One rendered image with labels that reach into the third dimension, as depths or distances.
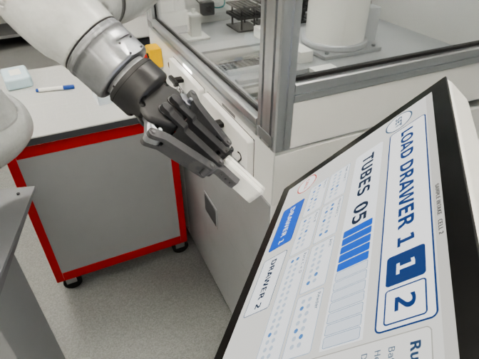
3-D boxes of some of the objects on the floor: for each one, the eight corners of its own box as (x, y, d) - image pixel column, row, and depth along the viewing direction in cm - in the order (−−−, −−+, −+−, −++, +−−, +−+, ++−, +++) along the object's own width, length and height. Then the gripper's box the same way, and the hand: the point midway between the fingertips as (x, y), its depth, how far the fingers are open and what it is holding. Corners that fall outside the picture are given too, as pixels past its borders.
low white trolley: (60, 300, 166) (-7, 144, 121) (49, 211, 211) (-4, 74, 166) (192, 255, 186) (176, 107, 141) (155, 183, 231) (135, 53, 186)
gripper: (108, 77, 45) (260, 214, 49) (164, 40, 54) (286, 157, 59) (85, 115, 49) (225, 237, 54) (140, 75, 59) (254, 181, 64)
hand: (239, 179), depth 56 cm, fingers closed
